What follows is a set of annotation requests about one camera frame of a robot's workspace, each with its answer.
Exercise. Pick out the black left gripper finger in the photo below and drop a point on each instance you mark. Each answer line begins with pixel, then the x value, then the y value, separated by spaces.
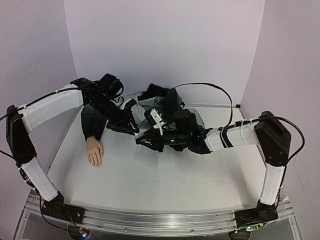
pixel 120 129
pixel 129 122

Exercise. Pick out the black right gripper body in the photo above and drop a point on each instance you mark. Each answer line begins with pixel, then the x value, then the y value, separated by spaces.
pixel 158 139

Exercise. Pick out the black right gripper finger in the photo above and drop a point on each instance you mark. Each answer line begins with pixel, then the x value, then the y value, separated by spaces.
pixel 148 143
pixel 150 133

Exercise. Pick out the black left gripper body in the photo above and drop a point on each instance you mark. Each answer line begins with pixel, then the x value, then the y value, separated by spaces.
pixel 111 112

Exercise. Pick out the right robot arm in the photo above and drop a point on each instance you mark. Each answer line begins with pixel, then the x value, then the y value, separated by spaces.
pixel 266 133

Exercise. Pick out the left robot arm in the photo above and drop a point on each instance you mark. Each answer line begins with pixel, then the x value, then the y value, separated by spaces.
pixel 27 118

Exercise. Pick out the grey and black jacket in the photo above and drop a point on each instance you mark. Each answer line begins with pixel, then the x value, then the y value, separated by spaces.
pixel 166 101

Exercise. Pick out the mannequin hand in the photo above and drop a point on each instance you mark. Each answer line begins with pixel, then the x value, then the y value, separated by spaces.
pixel 95 151

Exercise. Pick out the small green circuit board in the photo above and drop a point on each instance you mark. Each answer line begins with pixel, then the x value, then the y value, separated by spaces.
pixel 78 233

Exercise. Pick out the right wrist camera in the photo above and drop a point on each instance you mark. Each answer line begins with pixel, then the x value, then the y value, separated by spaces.
pixel 155 120

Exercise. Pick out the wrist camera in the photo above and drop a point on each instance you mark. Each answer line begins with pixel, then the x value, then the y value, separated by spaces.
pixel 155 120
pixel 112 87

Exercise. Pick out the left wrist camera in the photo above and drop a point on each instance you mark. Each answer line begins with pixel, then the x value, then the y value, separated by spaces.
pixel 112 87

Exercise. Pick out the aluminium table front rail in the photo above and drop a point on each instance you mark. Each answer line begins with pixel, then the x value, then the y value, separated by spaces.
pixel 162 224

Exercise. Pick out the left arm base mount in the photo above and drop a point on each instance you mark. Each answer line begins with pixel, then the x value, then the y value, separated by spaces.
pixel 58 209

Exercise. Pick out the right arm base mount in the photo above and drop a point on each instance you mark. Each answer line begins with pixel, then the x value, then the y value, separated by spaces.
pixel 261 214

